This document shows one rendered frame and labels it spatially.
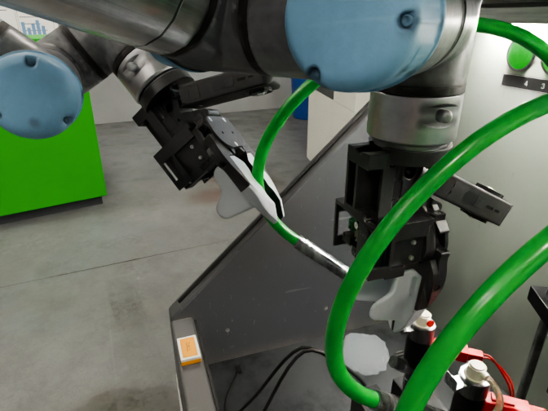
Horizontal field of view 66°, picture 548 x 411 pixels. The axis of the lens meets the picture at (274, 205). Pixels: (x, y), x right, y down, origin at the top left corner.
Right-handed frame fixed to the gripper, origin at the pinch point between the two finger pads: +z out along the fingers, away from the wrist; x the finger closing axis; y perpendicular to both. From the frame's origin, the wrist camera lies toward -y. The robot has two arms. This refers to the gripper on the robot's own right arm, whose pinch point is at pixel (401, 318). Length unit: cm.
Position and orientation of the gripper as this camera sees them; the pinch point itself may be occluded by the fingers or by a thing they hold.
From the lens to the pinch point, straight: 49.3
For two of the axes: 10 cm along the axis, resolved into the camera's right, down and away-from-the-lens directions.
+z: 0.0, 9.1, 4.1
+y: -9.5, 1.3, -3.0
